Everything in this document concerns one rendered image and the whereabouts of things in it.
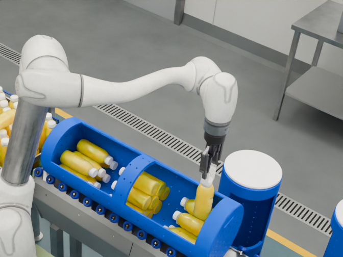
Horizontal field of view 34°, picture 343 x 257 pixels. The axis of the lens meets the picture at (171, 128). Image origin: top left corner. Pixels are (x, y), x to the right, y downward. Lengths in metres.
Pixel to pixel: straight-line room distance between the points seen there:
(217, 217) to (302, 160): 2.47
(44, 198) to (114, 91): 1.10
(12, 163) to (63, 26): 4.13
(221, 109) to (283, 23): 3.81
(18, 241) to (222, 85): 0.85
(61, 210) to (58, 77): 1.10
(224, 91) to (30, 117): 0.63
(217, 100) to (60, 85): 0.50
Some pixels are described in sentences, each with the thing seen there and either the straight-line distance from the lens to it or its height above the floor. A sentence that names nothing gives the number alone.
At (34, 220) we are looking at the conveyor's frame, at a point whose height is 0.17.
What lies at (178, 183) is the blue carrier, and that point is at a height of 1.09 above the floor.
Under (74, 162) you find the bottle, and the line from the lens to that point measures 2.49.
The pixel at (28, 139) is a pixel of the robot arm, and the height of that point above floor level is 1.54.
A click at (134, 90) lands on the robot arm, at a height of 1.78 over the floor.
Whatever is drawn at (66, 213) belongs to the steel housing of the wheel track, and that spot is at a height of 0.85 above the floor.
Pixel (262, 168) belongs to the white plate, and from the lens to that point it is 2.71.
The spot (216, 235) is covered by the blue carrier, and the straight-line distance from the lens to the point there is 2.13.
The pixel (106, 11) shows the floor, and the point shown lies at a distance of 6.40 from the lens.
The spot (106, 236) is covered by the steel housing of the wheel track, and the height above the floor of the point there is 0.86.
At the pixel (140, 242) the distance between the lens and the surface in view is 2.42.
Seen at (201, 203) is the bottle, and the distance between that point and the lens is 2.11.
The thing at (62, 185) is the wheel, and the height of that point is 0.97.
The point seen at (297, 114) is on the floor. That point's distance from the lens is 5.07.
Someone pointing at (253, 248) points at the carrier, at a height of 0.62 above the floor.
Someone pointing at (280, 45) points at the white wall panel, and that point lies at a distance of 5.67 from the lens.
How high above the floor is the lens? 2.73
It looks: 36 degrees down
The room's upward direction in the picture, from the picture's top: 7 degrees clockwise
